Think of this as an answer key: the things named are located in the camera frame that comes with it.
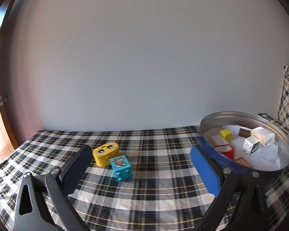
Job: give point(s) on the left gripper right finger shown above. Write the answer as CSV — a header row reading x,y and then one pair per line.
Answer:
x,y
250,212

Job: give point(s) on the red tape roll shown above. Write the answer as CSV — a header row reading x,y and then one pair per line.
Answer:
x,y
227,150

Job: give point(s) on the brown wooden card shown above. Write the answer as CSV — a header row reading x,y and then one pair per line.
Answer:
x,y
242,163

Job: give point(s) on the white paper liner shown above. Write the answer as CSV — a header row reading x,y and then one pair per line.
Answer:
x,y
265,158

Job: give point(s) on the round metal cookie tin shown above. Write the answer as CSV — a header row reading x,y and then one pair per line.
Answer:
x,y
250,121

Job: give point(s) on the white cardboard box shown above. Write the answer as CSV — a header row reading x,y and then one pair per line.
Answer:
x,y
265,136

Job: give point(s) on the teal bear toy brick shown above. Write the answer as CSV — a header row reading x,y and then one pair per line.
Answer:
x,y
121,168

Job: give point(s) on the brown wooden comb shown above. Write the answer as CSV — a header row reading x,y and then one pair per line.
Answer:
x,y
244,133

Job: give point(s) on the white toy brick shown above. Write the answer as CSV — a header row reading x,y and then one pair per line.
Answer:
x,y
250,145

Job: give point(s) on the yellow wooden cube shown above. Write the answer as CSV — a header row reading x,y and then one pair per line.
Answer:
x,y
226,134

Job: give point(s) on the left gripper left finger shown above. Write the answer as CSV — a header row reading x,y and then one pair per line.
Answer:
x,y
31,211

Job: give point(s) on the yellow face toy brick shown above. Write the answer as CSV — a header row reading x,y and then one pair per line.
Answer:
x,y
104,153

